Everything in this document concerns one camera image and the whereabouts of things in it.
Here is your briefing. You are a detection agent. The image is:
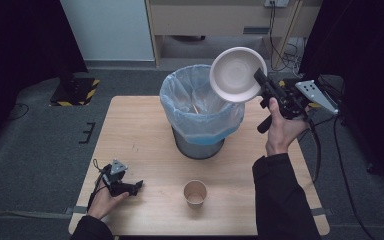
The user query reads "thin black floor cable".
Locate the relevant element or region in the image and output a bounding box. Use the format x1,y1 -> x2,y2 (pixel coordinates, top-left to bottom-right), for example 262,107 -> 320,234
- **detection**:
7,102 -> 30,122

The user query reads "translucent blue bin bag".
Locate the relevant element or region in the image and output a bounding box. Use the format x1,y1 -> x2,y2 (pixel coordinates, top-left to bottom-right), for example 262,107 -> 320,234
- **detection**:
159,64 -> 246,147

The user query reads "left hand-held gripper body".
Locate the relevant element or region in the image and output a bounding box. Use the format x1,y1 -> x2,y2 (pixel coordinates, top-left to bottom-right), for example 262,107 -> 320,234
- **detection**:
94,158 -> 131,198

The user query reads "beige wooden cabinet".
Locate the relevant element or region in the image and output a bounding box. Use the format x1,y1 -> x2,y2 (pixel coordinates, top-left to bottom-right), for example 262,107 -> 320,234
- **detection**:
145,0 -> 324,68

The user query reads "left hand-held gripper cable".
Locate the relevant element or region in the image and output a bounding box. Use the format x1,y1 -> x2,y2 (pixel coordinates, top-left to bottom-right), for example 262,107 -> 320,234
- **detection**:
85,158 -> 107,215

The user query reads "white wall power outlet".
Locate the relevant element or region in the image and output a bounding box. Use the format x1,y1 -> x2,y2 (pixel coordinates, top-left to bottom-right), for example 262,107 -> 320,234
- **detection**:
264,0 -> 290,9

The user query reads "black cable from outlet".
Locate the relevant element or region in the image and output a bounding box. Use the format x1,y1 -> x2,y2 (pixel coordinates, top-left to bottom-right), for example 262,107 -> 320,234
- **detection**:
268,1 -> 293,73

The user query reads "right hand-held gripper cable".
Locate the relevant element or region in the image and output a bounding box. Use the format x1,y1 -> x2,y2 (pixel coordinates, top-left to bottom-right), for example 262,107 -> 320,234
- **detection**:
306,113 -> 323,184

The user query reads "black curtain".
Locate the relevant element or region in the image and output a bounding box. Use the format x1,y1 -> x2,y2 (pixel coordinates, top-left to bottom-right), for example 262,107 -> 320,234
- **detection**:
0,0 -> 89,158
298,0 -> 384,199

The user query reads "person's right hand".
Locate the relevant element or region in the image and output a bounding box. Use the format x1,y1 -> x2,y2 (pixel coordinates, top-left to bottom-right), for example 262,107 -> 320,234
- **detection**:
265,97 -> 312,158

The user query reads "person's left hand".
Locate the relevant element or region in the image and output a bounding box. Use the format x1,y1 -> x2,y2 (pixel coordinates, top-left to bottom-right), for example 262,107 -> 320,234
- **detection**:
87,186 -> 130,221

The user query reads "long black floor cable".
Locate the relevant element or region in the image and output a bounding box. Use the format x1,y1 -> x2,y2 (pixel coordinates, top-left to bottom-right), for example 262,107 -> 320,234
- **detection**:
333,114 -> 378,240

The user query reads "tangle of floor cables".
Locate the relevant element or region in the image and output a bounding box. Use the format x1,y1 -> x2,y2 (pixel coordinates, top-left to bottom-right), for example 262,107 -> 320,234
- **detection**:
281,37 -> 307,76

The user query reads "grey metal trash bin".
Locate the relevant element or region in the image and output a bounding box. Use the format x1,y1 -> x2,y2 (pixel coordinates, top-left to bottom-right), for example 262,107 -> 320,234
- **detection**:
172,128 -> 226,160

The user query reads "white disposable bowl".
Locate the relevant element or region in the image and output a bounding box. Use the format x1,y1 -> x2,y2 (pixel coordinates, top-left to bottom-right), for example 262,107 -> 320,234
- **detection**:
209,46 -> 268,104

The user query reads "grey table strap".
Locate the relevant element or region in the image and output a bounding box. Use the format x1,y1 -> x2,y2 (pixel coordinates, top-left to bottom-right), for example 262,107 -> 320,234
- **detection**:
311,207 -> 334,216
64,206 -> 86,215

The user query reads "brown paper cup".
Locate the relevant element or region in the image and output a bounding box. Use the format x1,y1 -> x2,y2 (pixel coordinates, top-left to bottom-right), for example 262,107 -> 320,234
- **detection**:
183,179 -> 208,210

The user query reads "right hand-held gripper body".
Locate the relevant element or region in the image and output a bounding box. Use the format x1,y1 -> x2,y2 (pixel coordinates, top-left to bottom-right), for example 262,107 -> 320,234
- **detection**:
256,79 -> 341,135

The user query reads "hand-held gripper cable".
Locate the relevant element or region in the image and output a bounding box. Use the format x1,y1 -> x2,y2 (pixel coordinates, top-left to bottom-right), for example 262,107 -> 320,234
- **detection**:
306,113 -> 323,184
85,158 -> 107,215

